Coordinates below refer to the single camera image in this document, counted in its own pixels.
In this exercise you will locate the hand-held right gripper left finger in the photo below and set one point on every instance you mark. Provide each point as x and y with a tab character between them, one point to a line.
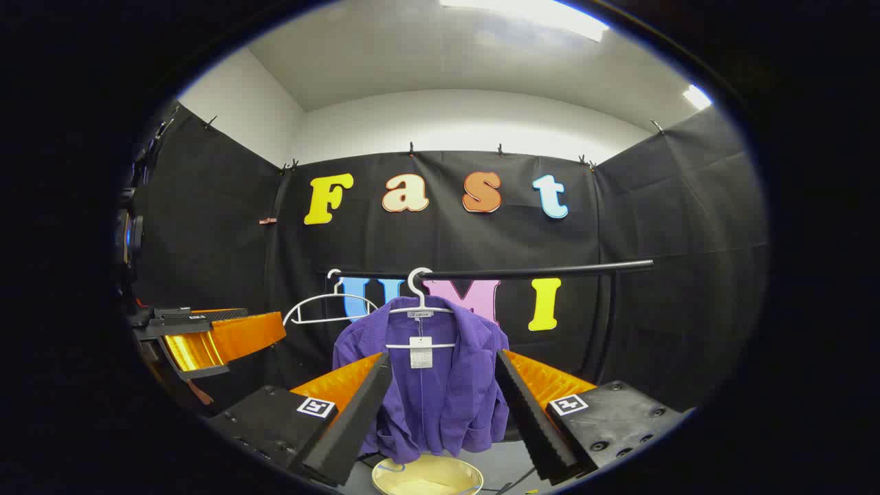
357	419

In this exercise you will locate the row of black clips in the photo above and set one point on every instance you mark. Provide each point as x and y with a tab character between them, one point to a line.
411	148

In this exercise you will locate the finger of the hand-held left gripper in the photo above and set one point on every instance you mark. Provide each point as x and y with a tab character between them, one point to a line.
185	317
247	337

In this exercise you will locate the black backdrop cloth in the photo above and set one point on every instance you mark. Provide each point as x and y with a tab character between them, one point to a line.
653	227

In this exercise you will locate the small ceiling light panel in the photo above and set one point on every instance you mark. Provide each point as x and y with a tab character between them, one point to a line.
696	97

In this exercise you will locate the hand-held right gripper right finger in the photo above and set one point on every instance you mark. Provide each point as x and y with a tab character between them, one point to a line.
533	419

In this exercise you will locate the cream round laundry hamper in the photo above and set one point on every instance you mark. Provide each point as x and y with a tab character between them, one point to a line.
426	478

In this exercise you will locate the white clothes hanger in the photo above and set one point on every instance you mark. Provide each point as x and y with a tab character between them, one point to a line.
417	292
330	298

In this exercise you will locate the purple knitted cardigan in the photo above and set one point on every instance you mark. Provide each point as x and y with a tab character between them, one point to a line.
440	405

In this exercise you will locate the long ceiling light panel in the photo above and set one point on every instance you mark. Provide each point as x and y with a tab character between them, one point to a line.
536	12

